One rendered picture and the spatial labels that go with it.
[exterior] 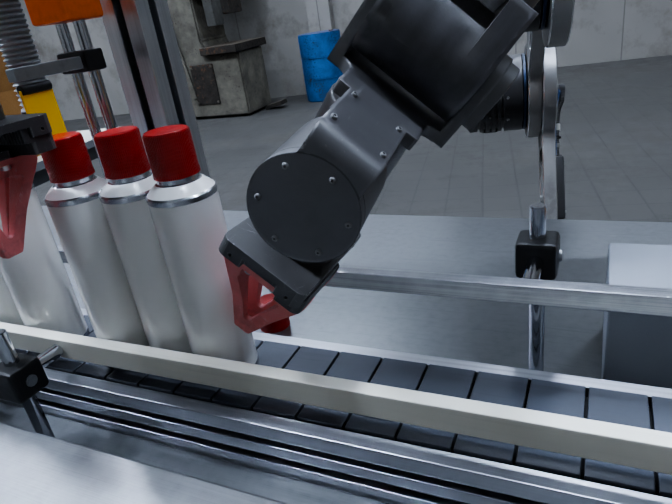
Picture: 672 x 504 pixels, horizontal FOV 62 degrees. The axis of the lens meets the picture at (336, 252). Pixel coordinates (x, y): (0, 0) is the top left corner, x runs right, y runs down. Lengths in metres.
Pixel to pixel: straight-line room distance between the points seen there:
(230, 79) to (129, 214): 6.64
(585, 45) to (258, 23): 4.17
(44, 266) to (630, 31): 7.52
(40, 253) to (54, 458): 0.19
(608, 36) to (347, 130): 7.53
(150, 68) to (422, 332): 0.37
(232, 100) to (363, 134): 6.86
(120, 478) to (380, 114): 0.29
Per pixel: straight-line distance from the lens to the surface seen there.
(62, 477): 0.45
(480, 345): 0.56
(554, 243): 0.43
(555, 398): 0.43
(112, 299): 0.50
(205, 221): 0.41
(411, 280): 0.40
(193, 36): 7.24
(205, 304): 0.43
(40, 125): 0.44
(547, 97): 1.36
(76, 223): 0.48
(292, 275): 0.35
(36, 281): 0.57
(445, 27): 0.29
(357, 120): 0.26
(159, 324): 0.48
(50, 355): 0.55
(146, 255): 0.45
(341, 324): 0.61
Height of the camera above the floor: 1.15
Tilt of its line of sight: 24 degrees down
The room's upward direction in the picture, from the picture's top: 9 degrees counter-clockwise
